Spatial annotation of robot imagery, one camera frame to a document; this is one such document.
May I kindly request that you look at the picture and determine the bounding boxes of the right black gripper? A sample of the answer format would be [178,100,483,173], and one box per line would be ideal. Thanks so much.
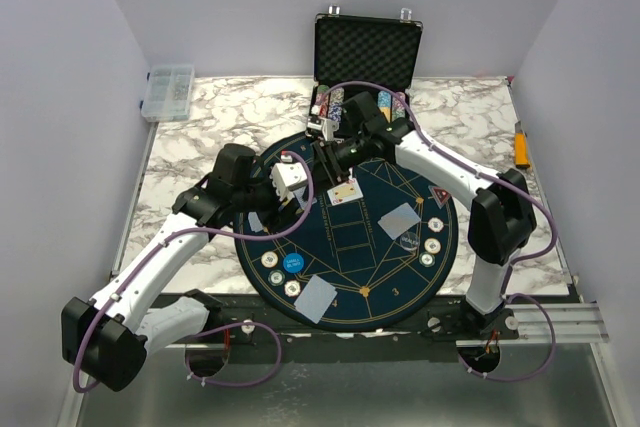
[304,132,371,200]

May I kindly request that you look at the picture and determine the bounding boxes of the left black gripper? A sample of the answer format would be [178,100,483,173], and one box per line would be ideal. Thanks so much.
[233,161,300,231]

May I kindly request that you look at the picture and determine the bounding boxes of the playing card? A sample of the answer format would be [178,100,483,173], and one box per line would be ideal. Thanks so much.
[247,212,264,233]
[378,203,421,240]
[294,275,337,324]

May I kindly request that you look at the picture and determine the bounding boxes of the two of hearts card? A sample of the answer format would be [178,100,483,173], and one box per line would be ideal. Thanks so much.
[327,179,363,206]

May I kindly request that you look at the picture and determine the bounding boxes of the blue playing card box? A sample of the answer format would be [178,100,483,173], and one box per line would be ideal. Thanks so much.
[293,187,308,210]

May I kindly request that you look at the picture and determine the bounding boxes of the blue small blind button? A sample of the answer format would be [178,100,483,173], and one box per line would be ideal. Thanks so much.
[283,253,305,274]

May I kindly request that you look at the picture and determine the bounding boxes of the green white chip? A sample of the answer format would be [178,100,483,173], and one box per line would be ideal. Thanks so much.
[268,270,285,286]

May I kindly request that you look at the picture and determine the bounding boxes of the clear dealer button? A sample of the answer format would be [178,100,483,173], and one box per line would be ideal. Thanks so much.
[398,232,420,252]

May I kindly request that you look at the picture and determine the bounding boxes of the red triangular card marker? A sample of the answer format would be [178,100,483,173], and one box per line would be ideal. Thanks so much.
[429,185,451,209]

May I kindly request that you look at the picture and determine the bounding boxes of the red white poker chip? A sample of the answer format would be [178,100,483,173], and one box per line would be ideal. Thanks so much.
[427,217,445,233]

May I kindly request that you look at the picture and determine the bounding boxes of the yellow white poker chip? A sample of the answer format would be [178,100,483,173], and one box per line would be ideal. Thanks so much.
[424,238,441,255]

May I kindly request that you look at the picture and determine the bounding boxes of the green poker chip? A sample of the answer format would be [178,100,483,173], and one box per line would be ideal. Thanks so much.
[419,253,435,267]

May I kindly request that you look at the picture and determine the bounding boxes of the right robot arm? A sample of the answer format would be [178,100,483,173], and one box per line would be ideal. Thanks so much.
[312,92,537,339]

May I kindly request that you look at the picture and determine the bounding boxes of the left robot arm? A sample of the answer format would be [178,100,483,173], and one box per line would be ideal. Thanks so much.
[61,144,315,393]

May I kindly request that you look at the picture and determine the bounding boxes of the red white chip stack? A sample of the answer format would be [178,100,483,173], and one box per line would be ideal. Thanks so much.
[311,85,329,117]

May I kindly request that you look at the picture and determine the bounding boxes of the blue grey chip stack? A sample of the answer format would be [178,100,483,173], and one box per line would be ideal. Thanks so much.
[327,87,345,123]

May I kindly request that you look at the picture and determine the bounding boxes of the yellow chip stack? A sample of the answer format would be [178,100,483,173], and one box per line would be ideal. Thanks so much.
[378,91,392,122]

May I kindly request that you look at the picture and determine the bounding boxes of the pink green chip stack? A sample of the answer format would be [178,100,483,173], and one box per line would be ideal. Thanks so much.
[391,92,406,121]

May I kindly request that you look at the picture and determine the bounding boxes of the round blue poker mat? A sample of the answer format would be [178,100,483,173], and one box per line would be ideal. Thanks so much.
[235,159,459,332]

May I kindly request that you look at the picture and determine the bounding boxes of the black aluminium chip case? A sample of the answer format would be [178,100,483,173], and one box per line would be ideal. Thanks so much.
[307,5,423,117]

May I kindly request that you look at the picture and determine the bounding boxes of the clear plastic organizer box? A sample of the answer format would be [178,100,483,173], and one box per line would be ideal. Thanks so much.
[141,64,195,123]

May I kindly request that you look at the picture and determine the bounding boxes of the orange utility knife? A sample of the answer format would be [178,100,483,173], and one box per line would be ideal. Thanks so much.
[514,121,531,170]

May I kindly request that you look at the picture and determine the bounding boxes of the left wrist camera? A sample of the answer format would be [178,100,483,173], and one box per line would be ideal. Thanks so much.
[269,151,309,202]

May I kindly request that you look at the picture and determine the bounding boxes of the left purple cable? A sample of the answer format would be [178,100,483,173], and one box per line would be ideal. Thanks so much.
[72,150,315,393]

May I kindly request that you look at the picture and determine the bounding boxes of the purple cable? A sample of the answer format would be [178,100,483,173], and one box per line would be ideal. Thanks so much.
[72,150,315,393]
[314,80,559,382]

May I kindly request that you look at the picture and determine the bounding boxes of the black mounting base rail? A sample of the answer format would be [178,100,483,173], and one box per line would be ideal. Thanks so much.
[169,291,521,366]

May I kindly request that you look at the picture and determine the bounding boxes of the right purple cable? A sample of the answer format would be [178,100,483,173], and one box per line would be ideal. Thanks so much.
[314,80,559,382]

